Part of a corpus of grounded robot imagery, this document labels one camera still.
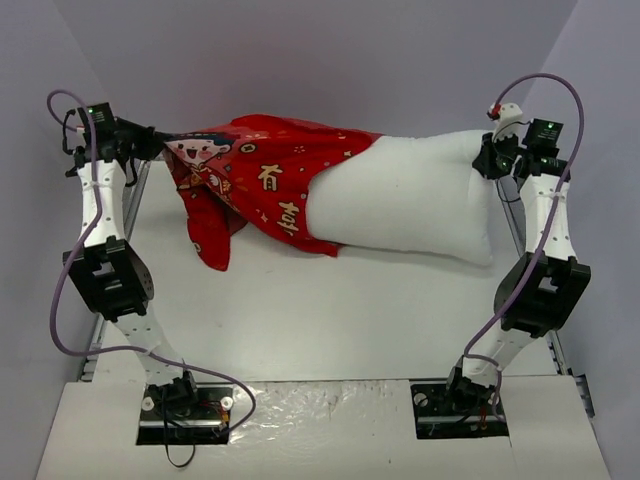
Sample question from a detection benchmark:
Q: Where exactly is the white pillow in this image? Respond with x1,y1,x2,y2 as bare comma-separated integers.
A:
305,130,492,266

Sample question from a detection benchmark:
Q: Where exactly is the red printed pillowcase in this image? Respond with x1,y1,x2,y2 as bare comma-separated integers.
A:
162,114,380,271

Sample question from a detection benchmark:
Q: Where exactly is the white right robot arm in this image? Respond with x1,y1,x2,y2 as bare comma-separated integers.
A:
443,119,591,413

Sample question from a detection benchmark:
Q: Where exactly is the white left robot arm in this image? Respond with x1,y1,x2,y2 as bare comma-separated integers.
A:
64,103,202,418

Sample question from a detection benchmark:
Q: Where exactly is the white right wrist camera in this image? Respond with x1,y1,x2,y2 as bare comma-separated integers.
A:
487,103,523,141

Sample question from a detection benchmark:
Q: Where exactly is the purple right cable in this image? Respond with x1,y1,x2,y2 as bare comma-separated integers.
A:
462,73,586,419

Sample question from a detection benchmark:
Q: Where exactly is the purple cable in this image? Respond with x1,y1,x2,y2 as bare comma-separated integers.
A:
46,89,258,437
462,73,586,419

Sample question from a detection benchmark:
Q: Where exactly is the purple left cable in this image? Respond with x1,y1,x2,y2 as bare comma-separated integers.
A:
46,89,258,437

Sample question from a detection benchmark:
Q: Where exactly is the thin black cable loop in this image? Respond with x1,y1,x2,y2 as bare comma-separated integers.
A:
162,399,197,470

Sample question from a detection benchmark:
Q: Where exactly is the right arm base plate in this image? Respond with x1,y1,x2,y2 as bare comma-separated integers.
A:
410,380,509,440

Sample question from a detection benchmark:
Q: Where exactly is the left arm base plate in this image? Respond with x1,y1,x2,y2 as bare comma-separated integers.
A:
136,384,234,446

